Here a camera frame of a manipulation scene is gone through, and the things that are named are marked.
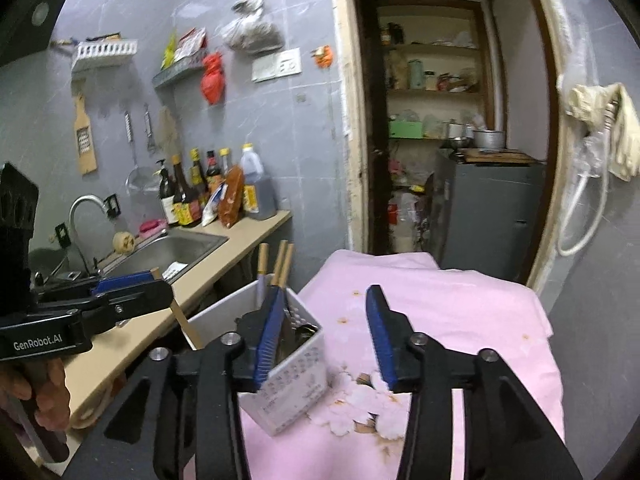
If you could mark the clear bag of dried goods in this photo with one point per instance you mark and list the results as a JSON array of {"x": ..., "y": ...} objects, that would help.
[{"x": 250, "y": 32}]

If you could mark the wooden shelf unit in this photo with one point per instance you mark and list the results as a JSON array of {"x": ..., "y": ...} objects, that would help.
[{"x": 435, "y": 92}]

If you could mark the dark wooden door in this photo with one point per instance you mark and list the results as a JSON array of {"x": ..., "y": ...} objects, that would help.
[{"x": 370, "y": 135}]

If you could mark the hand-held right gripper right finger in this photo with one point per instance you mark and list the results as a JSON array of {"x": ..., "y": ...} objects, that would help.
[{"x": 380, "y": 340}]

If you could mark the pink floral tablecloth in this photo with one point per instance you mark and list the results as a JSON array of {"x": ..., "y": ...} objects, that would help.
[{"x": 475, "y": 320}]

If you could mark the round tan scrubber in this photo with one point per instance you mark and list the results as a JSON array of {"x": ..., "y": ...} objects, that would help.
[{"x": 123, "y": 243}]

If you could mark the metal skimmer ladle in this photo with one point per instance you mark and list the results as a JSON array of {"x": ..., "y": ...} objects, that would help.
[{"x": 129, "y": 130}]

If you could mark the clear bottle yellow cap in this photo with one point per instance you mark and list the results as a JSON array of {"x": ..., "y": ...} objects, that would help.
[{"x": 225, "y": 160}]

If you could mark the red and white packet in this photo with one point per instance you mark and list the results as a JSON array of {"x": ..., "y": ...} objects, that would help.
[{"x": 190, "y": 42}]

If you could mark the yellow packet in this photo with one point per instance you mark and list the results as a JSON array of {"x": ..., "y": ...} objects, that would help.
[{"x": 170, "y": 52}]

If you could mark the wooden grater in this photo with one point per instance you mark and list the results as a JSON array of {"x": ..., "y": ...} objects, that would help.
[{"x": 85, "y": 160}]

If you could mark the white plastic utensil basket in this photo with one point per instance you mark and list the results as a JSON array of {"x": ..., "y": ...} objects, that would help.
[{"x": 295, "y": 385}]

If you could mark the white striped cloth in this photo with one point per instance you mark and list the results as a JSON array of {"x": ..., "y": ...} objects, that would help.
[{"x": 173, "y": 270}]

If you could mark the dark pump bottle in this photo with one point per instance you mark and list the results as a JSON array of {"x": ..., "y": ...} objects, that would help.
[{"x": 167, "y": 200}]

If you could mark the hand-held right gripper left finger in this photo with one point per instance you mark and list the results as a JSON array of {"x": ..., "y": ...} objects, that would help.
[{"x": 270, "y": 330}]

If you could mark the red plastic bag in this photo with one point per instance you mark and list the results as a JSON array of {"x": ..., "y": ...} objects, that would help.
[{"x": 212, "y": 82}]

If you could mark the large oil jug yellow cap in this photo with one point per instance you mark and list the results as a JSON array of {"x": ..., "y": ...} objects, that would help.
[{"x": 260, "y": 190}]

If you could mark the white wall switch panel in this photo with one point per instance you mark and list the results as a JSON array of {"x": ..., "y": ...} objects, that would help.
[{"x": 277, "y": 65}]

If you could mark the grey wall shelf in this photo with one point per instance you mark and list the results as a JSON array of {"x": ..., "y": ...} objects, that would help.
[{"x": 177, "y": 75}]

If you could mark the grey cabinet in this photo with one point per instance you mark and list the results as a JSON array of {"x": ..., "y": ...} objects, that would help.
[{"x": 490, "y": 210}]

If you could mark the sauce bottle yellow cap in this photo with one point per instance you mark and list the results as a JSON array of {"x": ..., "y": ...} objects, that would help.
[{"x": 197, "y": 175}]

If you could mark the plastic bags pile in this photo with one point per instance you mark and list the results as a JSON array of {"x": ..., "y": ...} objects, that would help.
[{"x": 407, "y": 215}]

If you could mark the stainless steel sink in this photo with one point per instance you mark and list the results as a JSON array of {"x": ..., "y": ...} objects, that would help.
[{"x": 170, "y": 250}]

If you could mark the brown snack packet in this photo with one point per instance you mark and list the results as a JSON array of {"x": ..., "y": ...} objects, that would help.
[{"x": 232, "y": 200}]

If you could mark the small metal pot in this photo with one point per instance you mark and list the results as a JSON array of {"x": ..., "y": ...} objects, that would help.
[{"x": 457, "y": 135}]

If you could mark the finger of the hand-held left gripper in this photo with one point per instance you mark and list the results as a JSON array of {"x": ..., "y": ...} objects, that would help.
[
  {"x": 120, "y": 282},
  {"x": 135, "y": 300}
]

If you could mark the white wall rack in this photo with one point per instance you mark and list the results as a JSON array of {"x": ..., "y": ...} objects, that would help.
[{"x": 102, "y": 55}]

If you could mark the dark sauce bottle red cap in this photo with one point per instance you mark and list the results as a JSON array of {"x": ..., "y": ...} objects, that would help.
[{"x": 213, "y": 170}]

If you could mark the pale green jar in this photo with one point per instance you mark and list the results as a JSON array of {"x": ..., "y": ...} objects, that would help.
[{"x": 416, "y": 75}]

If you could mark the pink sponge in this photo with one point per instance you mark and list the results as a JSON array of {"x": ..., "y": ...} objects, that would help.
[{"x": 152, "y": 228}]

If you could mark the green box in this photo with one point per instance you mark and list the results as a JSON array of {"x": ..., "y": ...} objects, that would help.
[{"x": 405, "y": 130}]

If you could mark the tan hanging board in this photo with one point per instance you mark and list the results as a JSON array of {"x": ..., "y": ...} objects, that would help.
[{"x": 168, "y": 132}]

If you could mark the person's left hand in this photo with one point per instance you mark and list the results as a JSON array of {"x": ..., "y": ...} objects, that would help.
[{"x": 50, "y": 395}]

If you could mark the cream hanging cloth gloves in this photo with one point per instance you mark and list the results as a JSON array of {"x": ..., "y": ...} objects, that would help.
[{"x": 625, "y": 130}]

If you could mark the long wooden utensil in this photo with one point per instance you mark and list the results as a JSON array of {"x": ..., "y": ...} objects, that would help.
[{"x": 187, "y": 327}]

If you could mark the brown sauce bottle yellow label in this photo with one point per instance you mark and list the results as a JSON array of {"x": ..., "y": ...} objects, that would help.
[{"x": 185, "y": 210}]

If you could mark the cream door frame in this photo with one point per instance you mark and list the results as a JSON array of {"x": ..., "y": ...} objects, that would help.
[{"x": 345, "y": 110}]

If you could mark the black range hood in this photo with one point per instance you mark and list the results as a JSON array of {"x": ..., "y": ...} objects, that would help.
[{"x": 30, "y": 20}]

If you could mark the hanging metal peeler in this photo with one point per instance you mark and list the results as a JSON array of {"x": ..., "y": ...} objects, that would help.
[{"x": 148, "y": 127}]

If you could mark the wooden cutting board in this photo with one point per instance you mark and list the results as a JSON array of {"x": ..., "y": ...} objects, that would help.
[{"x": 495, "y": 156}]

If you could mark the chrome faucet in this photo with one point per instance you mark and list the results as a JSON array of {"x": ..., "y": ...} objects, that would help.
[{"x": 82, "y": 202}]

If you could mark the white and blue packet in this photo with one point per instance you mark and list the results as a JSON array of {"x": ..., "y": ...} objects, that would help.
[{"x": 212, "y": 207}]

